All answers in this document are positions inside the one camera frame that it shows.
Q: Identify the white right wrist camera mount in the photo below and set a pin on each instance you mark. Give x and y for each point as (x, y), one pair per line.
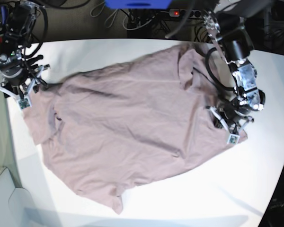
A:
(23, 100)

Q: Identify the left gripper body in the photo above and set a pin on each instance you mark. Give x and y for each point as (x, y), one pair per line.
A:
(234, 114)

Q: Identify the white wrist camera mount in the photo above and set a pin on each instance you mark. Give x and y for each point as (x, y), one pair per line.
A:
(23, 100)
(233, 133)

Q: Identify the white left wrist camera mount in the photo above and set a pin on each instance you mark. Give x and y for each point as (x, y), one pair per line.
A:
(233, 133)

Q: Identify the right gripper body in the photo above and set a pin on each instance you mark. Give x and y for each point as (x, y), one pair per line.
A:
(13, 84)

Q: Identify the black power strip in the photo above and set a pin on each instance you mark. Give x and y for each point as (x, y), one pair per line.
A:
(193, 14)

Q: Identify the blue box overhead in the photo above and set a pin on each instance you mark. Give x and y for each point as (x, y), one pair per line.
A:
(137, 4)

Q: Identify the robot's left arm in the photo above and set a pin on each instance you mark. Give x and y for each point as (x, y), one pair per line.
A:
(226, 30)

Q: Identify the mauve pink t-shirt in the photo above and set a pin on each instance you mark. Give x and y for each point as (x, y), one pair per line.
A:
(106, 131)

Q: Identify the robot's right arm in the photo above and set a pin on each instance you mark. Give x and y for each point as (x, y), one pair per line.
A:
(18, 18)

